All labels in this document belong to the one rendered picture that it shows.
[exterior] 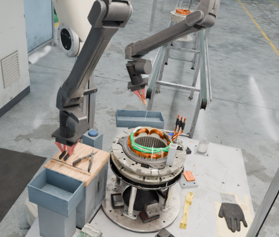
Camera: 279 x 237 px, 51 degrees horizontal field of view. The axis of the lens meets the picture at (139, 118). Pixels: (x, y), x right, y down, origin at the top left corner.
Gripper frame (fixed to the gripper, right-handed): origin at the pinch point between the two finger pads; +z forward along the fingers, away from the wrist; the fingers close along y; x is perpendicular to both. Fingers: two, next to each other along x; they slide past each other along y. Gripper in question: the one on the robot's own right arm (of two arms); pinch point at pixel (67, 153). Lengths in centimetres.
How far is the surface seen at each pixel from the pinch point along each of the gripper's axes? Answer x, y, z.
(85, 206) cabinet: -7.7, 12.7, 16.7
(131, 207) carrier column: 5.4, 27.9, 22.8
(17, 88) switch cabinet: 176, -170, 88
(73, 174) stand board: -6.6, 6.5, 3.2
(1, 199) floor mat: 46, -84, 108
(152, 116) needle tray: 56, 20, 6
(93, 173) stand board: -3.0, 13.1, 3.1
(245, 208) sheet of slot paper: 37, 78, 31
